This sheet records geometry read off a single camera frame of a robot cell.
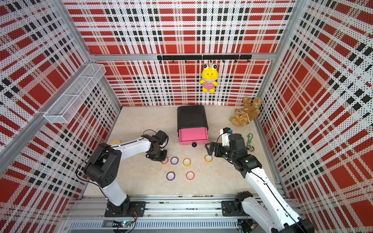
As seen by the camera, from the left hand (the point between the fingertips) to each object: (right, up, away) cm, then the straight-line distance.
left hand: (163, 159), depth 92 cm
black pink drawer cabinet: (+18, +22, -2) cm, 28 cm away
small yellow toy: (-34, +10, +7) cm, 36 cm away
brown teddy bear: (+54, +27, +11) cm, 61 cm away
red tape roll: (+1, -1, -1) cm, 2 cm away
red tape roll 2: (+17, -8, -7) cm, 20 cm away
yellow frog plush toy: (+29, +54, 0) cm, 62 cm away
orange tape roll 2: (+29, 0, 0) cm, 29 cm away
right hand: (+30, +11, -14) cm, 35 cm away
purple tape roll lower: (+5, -9, -6) cm, 12 cm away
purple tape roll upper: (+7, -1, -1) cm, 7 cm away
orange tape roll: (+15, -2, -1) cm, 15 cm away
